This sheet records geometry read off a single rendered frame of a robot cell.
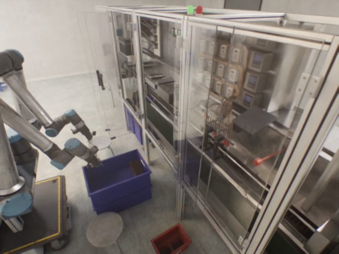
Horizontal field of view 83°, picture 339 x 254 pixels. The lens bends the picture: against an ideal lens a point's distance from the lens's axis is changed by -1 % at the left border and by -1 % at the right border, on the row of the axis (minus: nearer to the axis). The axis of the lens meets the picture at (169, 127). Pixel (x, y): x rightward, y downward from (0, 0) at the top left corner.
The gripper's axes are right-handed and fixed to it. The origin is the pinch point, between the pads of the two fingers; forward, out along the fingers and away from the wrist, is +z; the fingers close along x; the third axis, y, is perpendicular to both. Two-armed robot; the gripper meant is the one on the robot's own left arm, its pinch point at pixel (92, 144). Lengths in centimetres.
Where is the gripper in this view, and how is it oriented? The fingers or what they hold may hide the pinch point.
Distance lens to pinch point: 194.6
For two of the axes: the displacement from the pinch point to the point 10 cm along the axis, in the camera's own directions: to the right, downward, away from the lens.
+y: 8.7, -5.0, 0.2
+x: -2.7, -4.3, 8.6
